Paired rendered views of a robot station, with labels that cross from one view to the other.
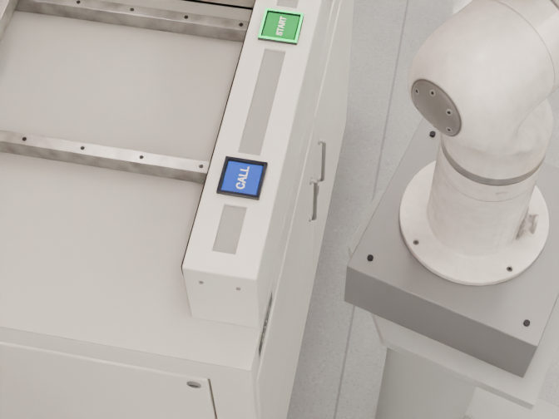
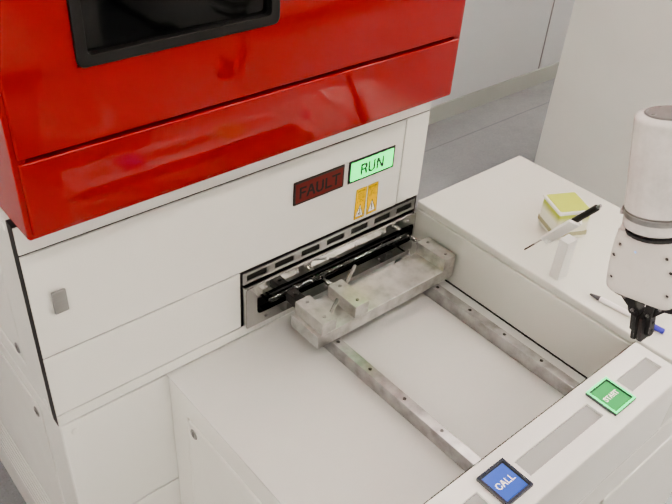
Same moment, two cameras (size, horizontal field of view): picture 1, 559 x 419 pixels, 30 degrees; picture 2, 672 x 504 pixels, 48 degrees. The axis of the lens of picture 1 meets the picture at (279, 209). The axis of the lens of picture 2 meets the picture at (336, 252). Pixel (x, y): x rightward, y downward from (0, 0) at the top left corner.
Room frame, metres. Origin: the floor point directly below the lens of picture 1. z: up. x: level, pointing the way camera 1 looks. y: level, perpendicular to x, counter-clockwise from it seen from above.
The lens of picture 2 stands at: (0.05, -0.11, 1.82)
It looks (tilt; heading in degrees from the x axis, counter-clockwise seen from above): 37 degrees down; 34
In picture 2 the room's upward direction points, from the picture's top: 4 degrees clockwise
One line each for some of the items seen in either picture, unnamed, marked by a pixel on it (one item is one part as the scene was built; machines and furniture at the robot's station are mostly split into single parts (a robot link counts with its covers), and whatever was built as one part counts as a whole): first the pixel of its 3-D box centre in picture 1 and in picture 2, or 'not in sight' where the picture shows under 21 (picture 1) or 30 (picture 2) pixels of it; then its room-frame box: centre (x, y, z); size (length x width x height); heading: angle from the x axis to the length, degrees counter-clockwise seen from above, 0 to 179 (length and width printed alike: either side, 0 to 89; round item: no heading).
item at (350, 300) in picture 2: not in sight; (348, 298); (0.98, 0.48, 0.89); 0.08 x 0.03 x 0.03; 77
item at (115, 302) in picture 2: not in sight; (258, 242); (0.87, 0.62, 1.02); 0.82 x 0.03 x 0.40; 167
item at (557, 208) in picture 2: not in sight; (564, 215); (1.37, 0.24, 1.00); 0.07 x 0.07 x 0.07; 51
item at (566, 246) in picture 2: not in sight; (558, 242); (1.23, 0.20, 1.03); 0.06 x 0.04 x 0.13; 77
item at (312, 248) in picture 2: not in sight; (334, 238); (1.04, 0.57, 0.96); 0.44 x 0.01 x 0.02; 167
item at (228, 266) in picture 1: (264, 128); (551, 466); (0.87, 0.02, 0.89); 0.55 x 0.09 x 0.14; 167
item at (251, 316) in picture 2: not in sight; (334, 265); (1.04, 0.57, 0.89); 0.44 x 0.02 x 0.10; 167
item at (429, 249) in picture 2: not in sight; (435, 253); (1.21, 0.43, 0.89); 0.08 x 0.03 x 0.03; 77
